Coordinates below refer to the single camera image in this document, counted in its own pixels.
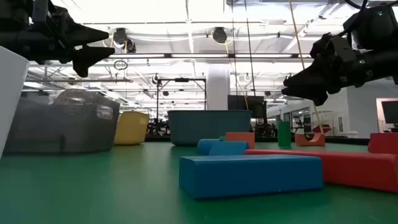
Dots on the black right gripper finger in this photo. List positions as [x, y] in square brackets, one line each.
[311, 93]
[311, 77]

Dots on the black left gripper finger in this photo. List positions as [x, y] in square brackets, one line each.
[85, 59]
[84, 32]

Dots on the green cylinder foam block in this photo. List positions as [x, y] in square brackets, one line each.
[284, 133]

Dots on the red arch foam block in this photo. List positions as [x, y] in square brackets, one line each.
[300, 140]

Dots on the red cube foam block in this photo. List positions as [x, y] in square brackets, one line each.
[241, 138]

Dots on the long red foam block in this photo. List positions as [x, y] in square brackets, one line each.
[357, 168]

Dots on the blue wedge foam block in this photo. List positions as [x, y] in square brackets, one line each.
[230, 148]

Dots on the green blocks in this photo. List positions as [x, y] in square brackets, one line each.
[222, 138]

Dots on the blue cuboid foam block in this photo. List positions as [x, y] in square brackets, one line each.
[248, 174]

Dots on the blue cylinder foam block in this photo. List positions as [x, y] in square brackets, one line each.
[203, 146]

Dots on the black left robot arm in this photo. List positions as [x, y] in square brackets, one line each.
[12, 12]

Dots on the red white sign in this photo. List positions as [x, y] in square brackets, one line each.
[326, 128]

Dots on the black monitor screen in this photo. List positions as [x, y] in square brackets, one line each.
[390, 112]
[248, 105]

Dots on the white plastic bin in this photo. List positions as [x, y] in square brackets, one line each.
[9, 93]

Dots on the transparent grey plastic bin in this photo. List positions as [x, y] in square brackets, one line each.
[62, 130]

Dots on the yellow plastic bin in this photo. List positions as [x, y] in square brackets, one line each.
[130, 127]

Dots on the white building pillar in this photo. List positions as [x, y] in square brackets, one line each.
[217, 93]

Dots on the blue-grey plastic bin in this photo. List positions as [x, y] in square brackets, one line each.
[202, 124]

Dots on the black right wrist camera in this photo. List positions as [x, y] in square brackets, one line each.
[373, 28]

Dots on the black metal frame rig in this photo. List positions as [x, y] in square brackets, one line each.
[182, 80]

